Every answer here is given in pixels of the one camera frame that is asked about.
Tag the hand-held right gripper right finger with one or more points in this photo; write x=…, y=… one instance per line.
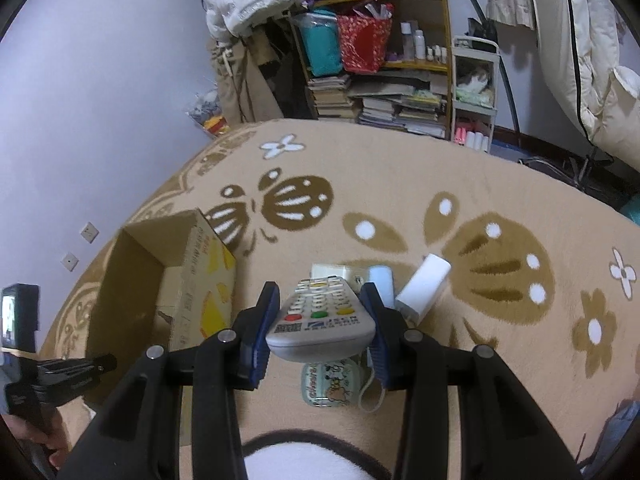
x=377, y=340

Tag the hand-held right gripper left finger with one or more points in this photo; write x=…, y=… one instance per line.
x=262, y=335

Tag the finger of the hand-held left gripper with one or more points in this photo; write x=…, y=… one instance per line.
x=75, y=372

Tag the light blue handheld fan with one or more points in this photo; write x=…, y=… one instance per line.
x=382, y=282

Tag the white remote with coloured buttons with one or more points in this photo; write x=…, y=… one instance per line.
x=320, y=320

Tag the cartoon print small case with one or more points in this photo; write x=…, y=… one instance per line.
x=330, y=385

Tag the white small bottle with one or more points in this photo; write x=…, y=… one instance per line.
x=422, y=287

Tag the white charger adapter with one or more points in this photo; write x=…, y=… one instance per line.
x=330, y=270

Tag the cardboard box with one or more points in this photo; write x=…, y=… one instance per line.
x=145, y=300

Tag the person's left hand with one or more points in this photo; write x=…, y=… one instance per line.
x=50, y=447

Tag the white plush mat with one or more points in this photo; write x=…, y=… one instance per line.
x=310, y=460

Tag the beige floral carpet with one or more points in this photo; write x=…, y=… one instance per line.
x=400, y=185

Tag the bag of plush toys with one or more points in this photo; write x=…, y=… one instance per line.
x=207, y=112

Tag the stack of books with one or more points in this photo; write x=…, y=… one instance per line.
x=380, y=105

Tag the beige hanging trousers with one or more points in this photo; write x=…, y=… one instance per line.
x=235, y=80

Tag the blue grey cloth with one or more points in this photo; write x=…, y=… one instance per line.
x=620, y=425

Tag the dark hanging clothes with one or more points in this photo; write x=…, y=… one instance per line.
x=280, y=75

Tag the green tissue pack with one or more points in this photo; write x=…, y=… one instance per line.
x=472, y=96

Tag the black stand legs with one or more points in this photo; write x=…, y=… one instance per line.
x=575, y=167

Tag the wooden shelf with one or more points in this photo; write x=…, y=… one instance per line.
x=420, y=66

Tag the white plush toy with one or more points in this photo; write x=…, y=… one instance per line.
x=475, y=80

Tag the teal bag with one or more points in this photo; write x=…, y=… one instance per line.
x=322, y=45

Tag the red patterned bag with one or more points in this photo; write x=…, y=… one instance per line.
x=362, y=42

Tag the row of white bottles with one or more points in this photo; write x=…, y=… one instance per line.
x=420, y=42

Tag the white rolling cart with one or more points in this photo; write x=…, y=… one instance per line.
x=475, y=42

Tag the cream duvet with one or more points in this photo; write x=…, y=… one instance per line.
x=590, y=50

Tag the wall socket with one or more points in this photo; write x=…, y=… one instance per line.
x=90, y=231
x=69, y=260

